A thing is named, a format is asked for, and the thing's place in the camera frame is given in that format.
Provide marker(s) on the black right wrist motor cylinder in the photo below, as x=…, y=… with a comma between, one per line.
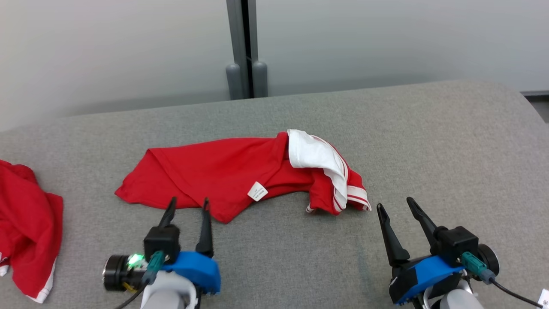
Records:
x=490, y=256

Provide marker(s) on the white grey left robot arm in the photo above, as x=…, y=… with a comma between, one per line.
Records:
x=169, y=296

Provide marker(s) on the red jersey with number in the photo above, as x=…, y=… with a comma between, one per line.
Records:
x=25, y=214

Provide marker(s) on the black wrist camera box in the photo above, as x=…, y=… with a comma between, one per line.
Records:
x=161, y=242
x=456, y=242

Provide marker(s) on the black wrist motor cylinder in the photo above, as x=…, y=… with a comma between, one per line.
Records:
x=490, y=256
x=116, y=272

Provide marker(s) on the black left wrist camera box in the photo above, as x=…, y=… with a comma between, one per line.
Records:
x=161, y=242

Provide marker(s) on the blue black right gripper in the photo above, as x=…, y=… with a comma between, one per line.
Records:
x=429, y=272

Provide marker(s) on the red and white shorts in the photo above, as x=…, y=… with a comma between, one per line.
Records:
x=206, y=171

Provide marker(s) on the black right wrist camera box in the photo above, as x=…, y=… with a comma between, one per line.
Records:
x=456, y=242

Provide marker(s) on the grey partition post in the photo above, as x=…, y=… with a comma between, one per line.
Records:
x=233, y=25

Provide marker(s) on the grey cylindrical post foot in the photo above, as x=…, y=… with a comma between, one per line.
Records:
x=233, y=83
x=260, y=81

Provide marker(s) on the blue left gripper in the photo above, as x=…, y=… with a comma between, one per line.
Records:
x=199, y=270

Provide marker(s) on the black left wrist motor cylinder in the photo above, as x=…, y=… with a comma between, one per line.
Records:
x=116, y=272

